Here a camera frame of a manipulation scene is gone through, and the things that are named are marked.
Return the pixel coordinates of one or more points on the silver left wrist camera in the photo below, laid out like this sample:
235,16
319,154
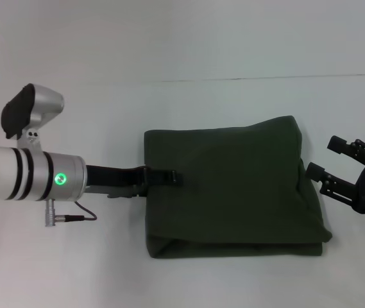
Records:
28,110

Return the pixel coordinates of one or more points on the dark green printed t-shirt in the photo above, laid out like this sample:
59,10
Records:
233,186

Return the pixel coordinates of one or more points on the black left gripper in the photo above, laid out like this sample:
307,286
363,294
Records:
115,179

